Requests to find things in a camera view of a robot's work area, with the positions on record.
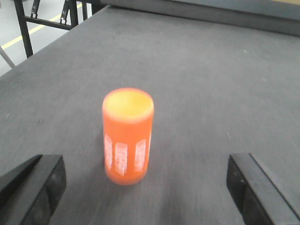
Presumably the dark grey table edge rail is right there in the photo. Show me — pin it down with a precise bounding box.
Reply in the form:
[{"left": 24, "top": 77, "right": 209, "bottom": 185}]
[{"left": 102, "top": 0, "right": 300, "bottom": 36}]

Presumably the orange cylindrical capacitor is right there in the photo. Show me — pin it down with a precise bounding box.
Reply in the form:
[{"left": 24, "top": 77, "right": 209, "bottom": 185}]
[{"left": 102, "top": 88, "right": 154, "bottom": 185}]

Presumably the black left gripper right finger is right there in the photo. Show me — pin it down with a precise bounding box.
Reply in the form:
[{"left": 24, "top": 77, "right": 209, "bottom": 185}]
[{"left": 226, "top": 153, "right": 300, "bottom": 225}]

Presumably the black metal table frame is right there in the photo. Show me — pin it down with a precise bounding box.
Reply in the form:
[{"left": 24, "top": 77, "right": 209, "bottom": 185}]
[{"left": 13, "top": 0, "right": 104, "bottom": 59}]

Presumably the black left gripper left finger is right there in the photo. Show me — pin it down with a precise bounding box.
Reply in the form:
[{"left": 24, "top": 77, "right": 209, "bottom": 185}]
[{"left": 0, "top": 155, "right": 67, "bottom": 225}]

